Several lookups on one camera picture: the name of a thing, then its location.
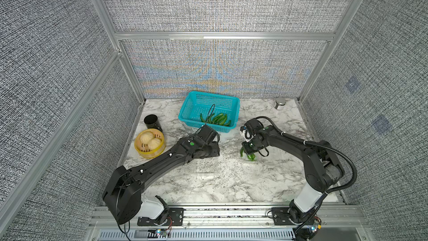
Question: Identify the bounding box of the teal plastic basket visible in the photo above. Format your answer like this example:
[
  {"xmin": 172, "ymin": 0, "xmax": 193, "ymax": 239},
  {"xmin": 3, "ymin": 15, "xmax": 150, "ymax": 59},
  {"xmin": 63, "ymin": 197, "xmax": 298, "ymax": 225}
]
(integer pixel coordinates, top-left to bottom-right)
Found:
[{"xmin": 178, "ymin": 91, "xmax": 240, "ymax": 133}]

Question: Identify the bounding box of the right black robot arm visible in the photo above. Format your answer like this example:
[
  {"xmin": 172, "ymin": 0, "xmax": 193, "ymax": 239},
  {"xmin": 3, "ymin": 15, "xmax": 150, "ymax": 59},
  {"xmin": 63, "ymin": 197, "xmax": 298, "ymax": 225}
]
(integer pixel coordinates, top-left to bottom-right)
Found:
[{"xmin": 240, "ymin": 116, "xmax": 358, "ymax": 226}]

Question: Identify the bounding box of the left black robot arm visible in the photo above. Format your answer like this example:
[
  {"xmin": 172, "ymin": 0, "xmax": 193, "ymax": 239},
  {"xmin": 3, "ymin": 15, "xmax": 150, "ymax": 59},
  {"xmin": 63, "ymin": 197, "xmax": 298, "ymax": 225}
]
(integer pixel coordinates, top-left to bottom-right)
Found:
[{"xmin": 102, "ymin": 126, "xmax": 220, "ymax": 225}]

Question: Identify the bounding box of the small metal tin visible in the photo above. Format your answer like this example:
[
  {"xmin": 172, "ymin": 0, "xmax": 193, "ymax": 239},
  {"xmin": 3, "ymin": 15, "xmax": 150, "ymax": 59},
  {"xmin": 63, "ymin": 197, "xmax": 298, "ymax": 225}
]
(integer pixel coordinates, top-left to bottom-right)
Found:
[{"xmin": 274, "ymin": 97, "xmax": 287, "ymax": 110}]

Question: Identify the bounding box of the white bun right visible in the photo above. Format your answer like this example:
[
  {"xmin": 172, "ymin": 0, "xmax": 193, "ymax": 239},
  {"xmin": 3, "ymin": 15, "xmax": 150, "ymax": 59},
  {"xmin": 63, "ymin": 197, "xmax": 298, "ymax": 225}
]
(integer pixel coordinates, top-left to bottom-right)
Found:
[{"xmin": 147, "ymin": 138, "xmax": 162, "ymax": 151}]

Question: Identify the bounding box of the white bun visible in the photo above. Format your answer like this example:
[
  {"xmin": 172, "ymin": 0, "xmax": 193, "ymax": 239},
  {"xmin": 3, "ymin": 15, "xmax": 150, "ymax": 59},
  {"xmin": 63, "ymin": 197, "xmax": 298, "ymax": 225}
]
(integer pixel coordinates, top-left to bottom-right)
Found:
[
  {"xmin": 147, "ymin": 138, "xmax": 162, "ymax": 151},
  {"xmin": 139, "ymin": 131, "xmax": 155, "ymax": 145}
]

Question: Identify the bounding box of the yellow steamer basket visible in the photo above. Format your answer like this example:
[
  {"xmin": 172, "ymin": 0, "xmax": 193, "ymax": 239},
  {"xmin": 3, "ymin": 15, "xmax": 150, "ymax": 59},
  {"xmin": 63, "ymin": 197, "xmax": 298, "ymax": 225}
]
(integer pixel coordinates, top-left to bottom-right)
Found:
[{"xmin": 134, "ymin": 128, "xmax": 166, "ymax": 159}]

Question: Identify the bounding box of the black cup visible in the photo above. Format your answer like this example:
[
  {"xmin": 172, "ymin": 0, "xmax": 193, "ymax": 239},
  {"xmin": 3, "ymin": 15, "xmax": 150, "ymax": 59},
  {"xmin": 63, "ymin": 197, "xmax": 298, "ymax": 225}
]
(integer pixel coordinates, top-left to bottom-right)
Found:
[{"xmin": 143, "ymin": 114, "xmax": 163, "ymax": 132}]

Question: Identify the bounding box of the white bun left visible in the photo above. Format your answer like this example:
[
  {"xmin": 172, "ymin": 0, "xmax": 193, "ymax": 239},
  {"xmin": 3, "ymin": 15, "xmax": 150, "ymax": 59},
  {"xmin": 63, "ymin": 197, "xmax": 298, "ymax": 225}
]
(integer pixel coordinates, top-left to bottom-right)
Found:
[{"xmin": 139, "ymin": 131, "xmax": 155, "ymax": 145}]

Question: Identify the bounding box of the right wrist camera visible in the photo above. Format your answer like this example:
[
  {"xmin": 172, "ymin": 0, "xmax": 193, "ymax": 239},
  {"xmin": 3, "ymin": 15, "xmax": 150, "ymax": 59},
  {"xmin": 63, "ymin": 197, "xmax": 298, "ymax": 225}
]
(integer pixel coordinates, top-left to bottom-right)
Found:
[{"xmin": 240, "ymin": 126, "xmax": 252, "ymax": 142}]

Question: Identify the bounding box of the front aluminium rail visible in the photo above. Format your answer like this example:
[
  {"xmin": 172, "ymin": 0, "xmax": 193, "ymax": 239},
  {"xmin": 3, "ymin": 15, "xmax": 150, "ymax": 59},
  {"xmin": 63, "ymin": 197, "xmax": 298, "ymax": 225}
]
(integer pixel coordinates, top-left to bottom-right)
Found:
[{"xmin": 84, "ymin": 203, "xmax": 374, "ymax": 241}]

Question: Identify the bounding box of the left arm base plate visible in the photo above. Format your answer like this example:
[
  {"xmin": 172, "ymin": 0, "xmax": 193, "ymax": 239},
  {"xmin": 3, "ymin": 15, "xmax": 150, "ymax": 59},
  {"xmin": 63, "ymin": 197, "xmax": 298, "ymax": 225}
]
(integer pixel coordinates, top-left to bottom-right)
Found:
[{"xmin": 137, "ymin": 208, "xmax": 184, "ymax": 227}]

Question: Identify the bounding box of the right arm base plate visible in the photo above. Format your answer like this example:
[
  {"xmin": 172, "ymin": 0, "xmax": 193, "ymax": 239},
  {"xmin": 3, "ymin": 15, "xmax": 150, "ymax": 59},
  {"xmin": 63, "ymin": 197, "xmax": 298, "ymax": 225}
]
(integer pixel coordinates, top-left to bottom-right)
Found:
[{"xmin": 271, "ymin": 207, "xmax": 302, "ymax": 226}]

